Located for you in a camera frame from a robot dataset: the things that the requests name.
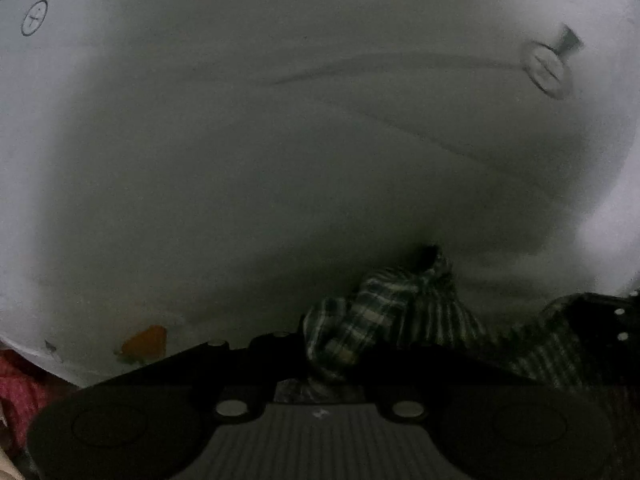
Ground dark tape piece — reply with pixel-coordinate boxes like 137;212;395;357
555;23;585;56

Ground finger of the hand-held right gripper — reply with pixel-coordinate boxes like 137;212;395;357
565;292;640;387

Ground red cloth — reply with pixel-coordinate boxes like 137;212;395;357
0;350;76;461

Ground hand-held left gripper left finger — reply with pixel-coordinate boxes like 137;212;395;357
89;329;309;420

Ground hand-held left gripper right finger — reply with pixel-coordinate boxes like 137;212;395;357
359;344;547;422

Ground round cross mark sticker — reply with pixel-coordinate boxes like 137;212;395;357
20;0;50;37
520;41;574;100

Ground green checked shirt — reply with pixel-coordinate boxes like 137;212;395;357
275;244;606;406

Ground small orange object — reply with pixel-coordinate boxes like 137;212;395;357
119;325;169;362

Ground white sheet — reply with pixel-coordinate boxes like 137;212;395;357
0;0;640;391

